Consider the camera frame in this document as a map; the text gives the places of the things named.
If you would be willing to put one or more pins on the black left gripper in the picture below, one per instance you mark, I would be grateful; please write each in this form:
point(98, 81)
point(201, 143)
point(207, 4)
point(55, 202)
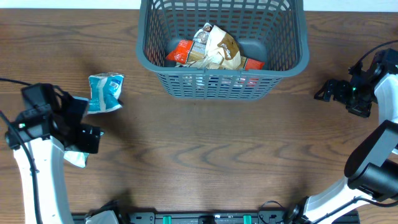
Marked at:
point(81, 140)

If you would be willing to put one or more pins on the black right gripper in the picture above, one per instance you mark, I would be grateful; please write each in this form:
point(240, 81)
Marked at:
point(363, 110)

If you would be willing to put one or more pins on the blue white snack bag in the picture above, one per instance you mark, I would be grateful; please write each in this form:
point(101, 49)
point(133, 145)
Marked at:
point(105, 89)

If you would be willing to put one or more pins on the teal white snack packet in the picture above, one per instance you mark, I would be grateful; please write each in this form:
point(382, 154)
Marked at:
point(77, 157)

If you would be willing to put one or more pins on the tan brown snack bag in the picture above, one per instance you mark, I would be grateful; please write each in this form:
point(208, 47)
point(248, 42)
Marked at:
point(220, 41)

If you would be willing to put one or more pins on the orange pasta packet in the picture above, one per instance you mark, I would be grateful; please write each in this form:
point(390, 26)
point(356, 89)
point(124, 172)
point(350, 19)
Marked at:
point(192, 54)

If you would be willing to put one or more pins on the beige brown cookie bag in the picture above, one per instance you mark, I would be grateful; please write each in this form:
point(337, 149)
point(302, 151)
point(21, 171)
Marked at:
point(202, 34)

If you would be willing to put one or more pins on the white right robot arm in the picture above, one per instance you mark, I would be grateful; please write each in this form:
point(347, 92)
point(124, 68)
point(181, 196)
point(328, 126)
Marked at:
point(369, 176)

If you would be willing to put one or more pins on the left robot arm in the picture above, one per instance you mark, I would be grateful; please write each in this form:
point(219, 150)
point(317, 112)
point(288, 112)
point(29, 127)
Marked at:
point(40, 136)

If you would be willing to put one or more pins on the grey plastic basket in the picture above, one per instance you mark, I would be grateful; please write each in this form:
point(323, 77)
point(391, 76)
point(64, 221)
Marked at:
point(272, 32)

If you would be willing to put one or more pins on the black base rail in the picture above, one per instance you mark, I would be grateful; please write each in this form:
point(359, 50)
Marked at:
point(111, 212)

